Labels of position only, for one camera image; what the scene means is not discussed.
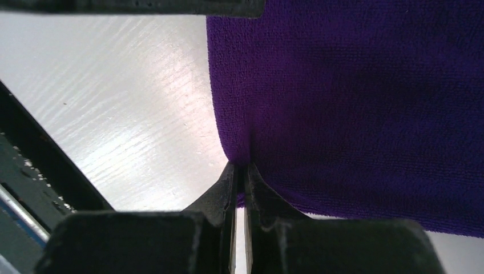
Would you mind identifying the purple towel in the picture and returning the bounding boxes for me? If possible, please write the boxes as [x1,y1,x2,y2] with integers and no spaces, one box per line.
[207,1,483,237]

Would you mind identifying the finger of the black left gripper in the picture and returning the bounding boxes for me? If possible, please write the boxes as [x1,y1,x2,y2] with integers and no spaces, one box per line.
[1,0,265,18]

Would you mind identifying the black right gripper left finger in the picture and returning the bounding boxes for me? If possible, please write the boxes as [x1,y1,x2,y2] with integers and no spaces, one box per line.
[185,163,237,273]

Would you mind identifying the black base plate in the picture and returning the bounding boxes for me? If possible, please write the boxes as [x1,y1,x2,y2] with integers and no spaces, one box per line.
[0,81,114,251]

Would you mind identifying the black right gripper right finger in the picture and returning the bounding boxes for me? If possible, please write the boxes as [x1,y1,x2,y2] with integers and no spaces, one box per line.
[244,163,309,273]

